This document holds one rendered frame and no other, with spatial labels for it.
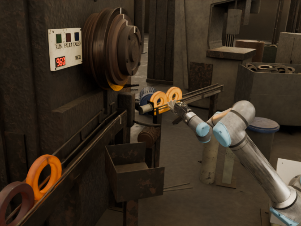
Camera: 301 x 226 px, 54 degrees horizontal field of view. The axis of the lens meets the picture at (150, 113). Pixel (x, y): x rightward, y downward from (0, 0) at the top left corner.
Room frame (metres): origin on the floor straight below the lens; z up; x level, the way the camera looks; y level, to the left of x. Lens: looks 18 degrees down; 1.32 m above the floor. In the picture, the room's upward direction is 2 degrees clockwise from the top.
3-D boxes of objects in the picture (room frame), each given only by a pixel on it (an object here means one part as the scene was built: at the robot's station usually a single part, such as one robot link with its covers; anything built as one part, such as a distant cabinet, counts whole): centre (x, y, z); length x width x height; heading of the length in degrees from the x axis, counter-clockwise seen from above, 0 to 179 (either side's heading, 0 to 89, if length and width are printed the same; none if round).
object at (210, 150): (2.20, -0.50, 0.26); 0.12 x 0.12 x 0.52
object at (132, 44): (1.71, 0.13, 1.11); 0.28 x 0.06 x 0.28; 165
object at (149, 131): (2.02, 0.00, 0.27); 0.22 x 0.13 x 0.53; 165
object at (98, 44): (1.74, 0.22, 1.11); 0.47 x 0.06 x 0.47; 165
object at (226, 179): (2.20, -0.67, 0.31); 0.24 x 0.16 x 0.62; 165
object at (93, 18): (1.76, 0.30, 1.11); 0.47 x 0.10 x 0.47; 165
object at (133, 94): (1.97, 0.17, 0.68); 0.11 x 0.08 x 0.24; 75
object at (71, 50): (1.44, 0.42, 1.15); 0.26 x 0.02 x 0.18; 165
